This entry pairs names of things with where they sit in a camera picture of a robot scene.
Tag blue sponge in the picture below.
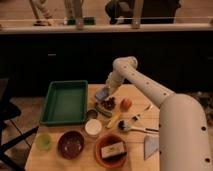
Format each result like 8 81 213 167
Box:
95 88 109 101

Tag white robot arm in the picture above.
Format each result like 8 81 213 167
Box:
106 56 213 171

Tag white block in orange bowl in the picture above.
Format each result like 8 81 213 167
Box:
101 142 125 159

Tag purple bowl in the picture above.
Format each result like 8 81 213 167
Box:
57 131 84 159

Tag orange bowl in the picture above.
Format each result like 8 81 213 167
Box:
94 134 127 169

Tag dark red grapes toy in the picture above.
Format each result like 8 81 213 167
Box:
101 97 116 110

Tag green cucumber toy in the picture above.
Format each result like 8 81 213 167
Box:
94 103 112 118

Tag yellow banana toy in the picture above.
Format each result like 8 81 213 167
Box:
106 114 120 129

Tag small dark tin can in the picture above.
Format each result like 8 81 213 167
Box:
86 109 98 120

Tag small utensil with dark tip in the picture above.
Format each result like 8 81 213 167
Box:
131 105 152 121

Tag white round container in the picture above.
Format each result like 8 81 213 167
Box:
85 119 102 137

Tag green plastic tray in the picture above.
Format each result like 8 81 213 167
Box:
40 80 88 126

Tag light blue folded cloth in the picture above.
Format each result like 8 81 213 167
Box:
144 136 159 160

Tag small green cup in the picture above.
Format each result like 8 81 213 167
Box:
36 134 52 150

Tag black chair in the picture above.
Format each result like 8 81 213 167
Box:
0 77 40 171

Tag white handled dish brush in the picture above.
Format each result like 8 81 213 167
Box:
118 120 158 133

